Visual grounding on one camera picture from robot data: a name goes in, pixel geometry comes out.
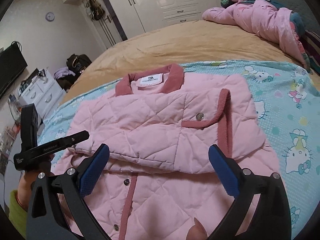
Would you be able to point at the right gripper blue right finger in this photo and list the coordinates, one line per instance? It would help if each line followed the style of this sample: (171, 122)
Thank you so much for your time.
(228, 171)

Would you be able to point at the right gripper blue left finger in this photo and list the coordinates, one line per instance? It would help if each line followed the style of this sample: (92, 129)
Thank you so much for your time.
(91, 168)

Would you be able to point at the pink quilted jacket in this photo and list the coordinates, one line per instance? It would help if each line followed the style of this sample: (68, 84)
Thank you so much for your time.
(159, 125)

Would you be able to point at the purple clothes pile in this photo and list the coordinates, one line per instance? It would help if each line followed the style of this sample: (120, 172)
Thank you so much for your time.
(63, 72)

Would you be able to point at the person's left hand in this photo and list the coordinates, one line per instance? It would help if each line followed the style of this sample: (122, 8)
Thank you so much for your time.
(24, 191)

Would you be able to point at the person's right hand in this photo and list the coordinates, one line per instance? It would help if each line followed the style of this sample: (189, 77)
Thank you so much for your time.
(197, 231)

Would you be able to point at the yellow green sleeve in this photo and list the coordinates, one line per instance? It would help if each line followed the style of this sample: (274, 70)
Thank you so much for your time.
(17, 215)

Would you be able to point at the white drawer chest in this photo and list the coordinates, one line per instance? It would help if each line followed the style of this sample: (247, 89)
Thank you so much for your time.
(44, 92)

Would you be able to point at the blue cartoon cat blanket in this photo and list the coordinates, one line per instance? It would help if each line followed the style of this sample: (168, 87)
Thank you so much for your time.
(291, 101)

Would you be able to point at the black bag on floor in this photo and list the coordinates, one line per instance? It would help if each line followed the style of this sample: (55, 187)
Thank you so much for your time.
(78, 63)

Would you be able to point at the tan bed sheet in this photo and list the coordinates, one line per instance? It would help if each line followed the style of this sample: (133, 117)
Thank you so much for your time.
(181, 43)

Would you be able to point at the striped dark blanket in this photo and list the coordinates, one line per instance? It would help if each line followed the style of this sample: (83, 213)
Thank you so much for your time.
(310, 41)

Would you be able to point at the bags hanging on door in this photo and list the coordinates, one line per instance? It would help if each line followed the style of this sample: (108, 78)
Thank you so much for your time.
(95, 10)

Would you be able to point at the white wardrobe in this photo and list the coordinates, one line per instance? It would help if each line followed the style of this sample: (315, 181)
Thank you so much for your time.
(141, 16)

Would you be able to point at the pink floral duvet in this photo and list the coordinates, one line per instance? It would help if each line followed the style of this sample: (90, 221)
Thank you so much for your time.
(268, 20)

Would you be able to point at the black wall television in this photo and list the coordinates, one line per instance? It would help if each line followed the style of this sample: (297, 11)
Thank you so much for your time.
(12, 65)

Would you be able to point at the round wall clock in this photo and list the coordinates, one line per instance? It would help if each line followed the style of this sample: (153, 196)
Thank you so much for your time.
(50, 16)

